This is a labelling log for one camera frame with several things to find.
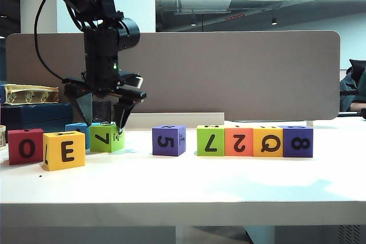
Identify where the gold patterned box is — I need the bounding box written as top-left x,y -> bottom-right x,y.
5,83 -> 60,105

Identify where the black mug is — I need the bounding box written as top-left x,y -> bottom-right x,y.
91,99 -> 113,125

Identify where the dark blue box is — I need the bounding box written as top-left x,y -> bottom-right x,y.
0,102 -> 74,142

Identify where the purple foam block number eight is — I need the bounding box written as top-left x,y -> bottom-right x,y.
280,126 -> 314,158

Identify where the seated person in dark clothes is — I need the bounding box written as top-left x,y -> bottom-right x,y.
339,66 -> 366,113

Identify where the green seven block animal print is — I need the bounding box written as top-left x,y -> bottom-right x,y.
89,123 -> 125,153

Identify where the red foam block letter O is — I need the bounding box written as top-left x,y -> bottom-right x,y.
7,129 -> 45,166

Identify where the green foam block number seven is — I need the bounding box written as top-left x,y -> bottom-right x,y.
196,125 -> 225,157

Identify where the yellow foam block letter E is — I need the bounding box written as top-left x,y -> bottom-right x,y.
42,131 -> 86,172

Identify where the blue foam block letter A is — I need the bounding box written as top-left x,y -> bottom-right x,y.
65,122 -> 91,150

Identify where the purple foam block number five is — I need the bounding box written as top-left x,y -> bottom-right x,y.
152,125 -> 187,157

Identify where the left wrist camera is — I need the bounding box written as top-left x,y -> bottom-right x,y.
119,72 -> 144,90

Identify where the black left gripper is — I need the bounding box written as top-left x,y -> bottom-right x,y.
63,55 -> 147,135

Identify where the white cable tray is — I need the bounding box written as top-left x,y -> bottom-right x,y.
125,112 -> 225,131

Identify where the black chair headrest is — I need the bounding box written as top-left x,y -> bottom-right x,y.
349,59 -> 366,85

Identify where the yellow foam block letter Q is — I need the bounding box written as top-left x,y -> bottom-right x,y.
252,126 -> 284,158

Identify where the white table leg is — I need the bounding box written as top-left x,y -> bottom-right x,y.
245,225 -> 276,244

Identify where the small beige drum container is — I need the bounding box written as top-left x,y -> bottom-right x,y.
0,125 -> 7,151

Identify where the orange foam block number two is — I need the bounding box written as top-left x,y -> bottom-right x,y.
224,125 -> 254,157

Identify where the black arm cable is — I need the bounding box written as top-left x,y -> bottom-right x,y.
33,0 -> 65,82

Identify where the brown fabric desk divider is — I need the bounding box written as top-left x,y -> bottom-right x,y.
5,30 -> 341,122

